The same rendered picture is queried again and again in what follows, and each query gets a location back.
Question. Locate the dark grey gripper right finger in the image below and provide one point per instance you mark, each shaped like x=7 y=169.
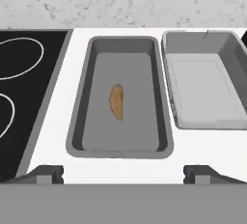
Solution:
x=199 y=173

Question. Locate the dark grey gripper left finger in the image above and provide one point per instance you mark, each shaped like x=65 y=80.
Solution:
x=48 y=173

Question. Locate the dark grey tupperware container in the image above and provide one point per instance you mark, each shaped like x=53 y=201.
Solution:
x=120 y=137

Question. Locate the light grey tupperware container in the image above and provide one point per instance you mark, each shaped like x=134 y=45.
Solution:
x=202 y=86

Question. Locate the orange sweet potato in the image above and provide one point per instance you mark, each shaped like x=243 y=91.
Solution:
x=116 y=102

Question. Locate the black hob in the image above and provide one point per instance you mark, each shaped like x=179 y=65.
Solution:
x=22 y=99

